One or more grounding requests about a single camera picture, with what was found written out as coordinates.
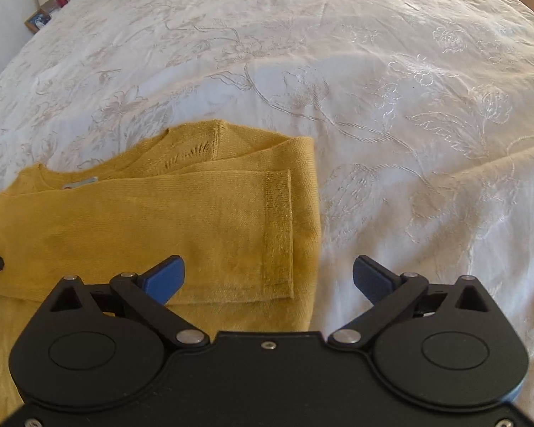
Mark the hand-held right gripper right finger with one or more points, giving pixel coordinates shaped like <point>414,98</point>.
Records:
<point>371,279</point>

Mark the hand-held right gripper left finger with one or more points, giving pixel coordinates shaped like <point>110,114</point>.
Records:
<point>164,278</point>

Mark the yellow knit sweater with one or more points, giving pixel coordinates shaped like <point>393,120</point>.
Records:
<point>160,213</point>

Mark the white embroidered bedspread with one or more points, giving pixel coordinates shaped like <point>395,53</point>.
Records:
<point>338,75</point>

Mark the wooden picture frame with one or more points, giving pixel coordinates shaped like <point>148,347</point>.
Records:
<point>38,19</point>

